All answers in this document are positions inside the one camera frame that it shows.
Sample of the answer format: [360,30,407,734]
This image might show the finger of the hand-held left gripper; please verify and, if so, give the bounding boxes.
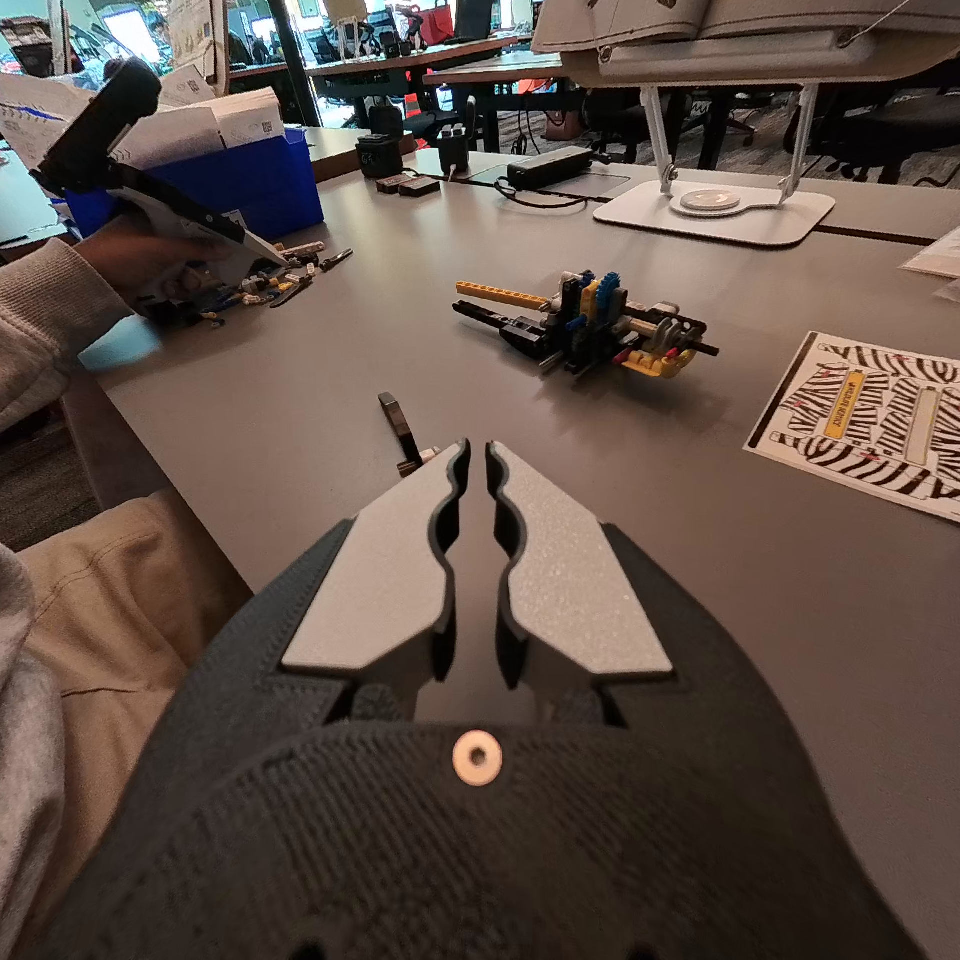
[108,187,292,270]
[217,251,290,286]

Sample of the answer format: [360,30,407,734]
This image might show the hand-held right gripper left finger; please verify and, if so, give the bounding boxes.
[281,438,472,721]

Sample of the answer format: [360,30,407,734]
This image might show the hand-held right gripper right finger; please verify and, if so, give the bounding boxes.
[485,441,676,721]

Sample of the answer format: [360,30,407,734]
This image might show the pile of small lego pieces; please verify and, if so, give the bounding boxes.
[150,240,355,333]

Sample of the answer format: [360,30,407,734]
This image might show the blue plastic bin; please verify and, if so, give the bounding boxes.
[63,127,326,243]

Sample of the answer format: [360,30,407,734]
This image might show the black lego beam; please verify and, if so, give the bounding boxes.
[378,391,441,479]

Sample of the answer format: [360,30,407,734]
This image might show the person's left forearm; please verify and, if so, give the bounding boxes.
[0,240,138,435]

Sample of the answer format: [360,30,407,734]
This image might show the lego vehicle assembly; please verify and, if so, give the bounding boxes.
[453,270,721,381]

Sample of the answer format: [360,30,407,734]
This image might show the person's left hand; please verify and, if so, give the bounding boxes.
[75,217,235,318]

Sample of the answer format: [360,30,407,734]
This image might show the white paper sheets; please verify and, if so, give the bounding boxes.
[0,73,102,172]

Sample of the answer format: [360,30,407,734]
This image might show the white instruction booklets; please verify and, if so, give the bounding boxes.
[112,86,288,171]

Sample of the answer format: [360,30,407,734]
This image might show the black charger box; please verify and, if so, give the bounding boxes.
[355,132,407,180]

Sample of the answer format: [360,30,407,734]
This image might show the brown wooden desk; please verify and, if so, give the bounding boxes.
[306,35,535,151]
[422,63,573,156]

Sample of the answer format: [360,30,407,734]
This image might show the red bag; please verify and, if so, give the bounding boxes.
[408,0,456,47]

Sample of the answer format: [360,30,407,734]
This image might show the black power adapter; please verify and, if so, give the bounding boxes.
[507,145,595,189]

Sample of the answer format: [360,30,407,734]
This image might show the zebra striped sticker sheet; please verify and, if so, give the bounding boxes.
[742,330,960,524]

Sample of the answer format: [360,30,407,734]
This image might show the black office chair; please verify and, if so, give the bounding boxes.
[580,85,760,164]
[783,75,960,186]

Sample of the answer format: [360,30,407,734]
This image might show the white book stand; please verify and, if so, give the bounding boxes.
[592,82,838,248]

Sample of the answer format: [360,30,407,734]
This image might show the clear plastic bag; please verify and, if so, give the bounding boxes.
[898,225,960,303]

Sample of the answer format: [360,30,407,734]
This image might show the black cable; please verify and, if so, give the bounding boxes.
[493,178,605,210]

